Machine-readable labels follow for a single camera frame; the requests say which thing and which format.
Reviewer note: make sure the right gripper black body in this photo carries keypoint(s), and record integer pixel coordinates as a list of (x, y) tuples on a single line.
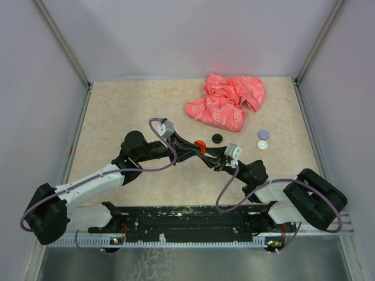
[(221, 165)]

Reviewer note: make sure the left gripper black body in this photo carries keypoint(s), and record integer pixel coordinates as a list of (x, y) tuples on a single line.
[(173, 150)]

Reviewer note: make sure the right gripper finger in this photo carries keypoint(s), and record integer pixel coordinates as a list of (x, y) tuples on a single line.
[(211, 162), (216, 152)]

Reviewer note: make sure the orange earbud charging case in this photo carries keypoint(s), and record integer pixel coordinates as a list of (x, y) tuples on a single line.
[(202, 145)]

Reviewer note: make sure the white earbud charging case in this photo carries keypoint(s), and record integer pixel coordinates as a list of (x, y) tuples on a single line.
[(262, 145)]

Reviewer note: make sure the purple earbud charging case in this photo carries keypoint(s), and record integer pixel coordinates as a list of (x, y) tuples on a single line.
[(264, 135)]

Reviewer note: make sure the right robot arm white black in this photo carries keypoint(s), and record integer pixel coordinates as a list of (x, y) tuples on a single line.
[(306, 198)]

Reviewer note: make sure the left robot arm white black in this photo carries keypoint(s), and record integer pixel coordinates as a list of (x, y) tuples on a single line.
[(53, 211)]

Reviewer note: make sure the black earbud charging case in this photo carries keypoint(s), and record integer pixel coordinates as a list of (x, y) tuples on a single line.
[(217, 138)]

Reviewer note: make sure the crumpled pink printed cloth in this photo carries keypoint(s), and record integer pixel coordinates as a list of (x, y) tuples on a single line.
[(222, 104)]

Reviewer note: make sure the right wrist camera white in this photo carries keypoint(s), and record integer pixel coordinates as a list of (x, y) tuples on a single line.
[(233, 152)]

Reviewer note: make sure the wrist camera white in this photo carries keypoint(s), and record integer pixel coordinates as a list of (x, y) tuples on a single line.
[(233, 152), (165, 129)]

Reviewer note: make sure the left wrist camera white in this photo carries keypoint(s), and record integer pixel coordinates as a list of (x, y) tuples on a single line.
[(165, 129)]

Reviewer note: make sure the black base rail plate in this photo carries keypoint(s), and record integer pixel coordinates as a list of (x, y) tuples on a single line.
[(191, 224)]

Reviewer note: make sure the right aluminium frame post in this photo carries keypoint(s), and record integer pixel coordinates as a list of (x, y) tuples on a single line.
[(318, 43)]

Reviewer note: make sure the aluminium frame post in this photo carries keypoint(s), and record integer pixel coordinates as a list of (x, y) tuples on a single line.
[(62, 42), (318, 43)]

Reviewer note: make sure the white slotted cable duct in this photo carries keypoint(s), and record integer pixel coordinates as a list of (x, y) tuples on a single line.
[(91, 241)]

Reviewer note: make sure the left aluminium frame post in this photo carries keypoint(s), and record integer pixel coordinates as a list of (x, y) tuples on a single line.
[(62, 42)]

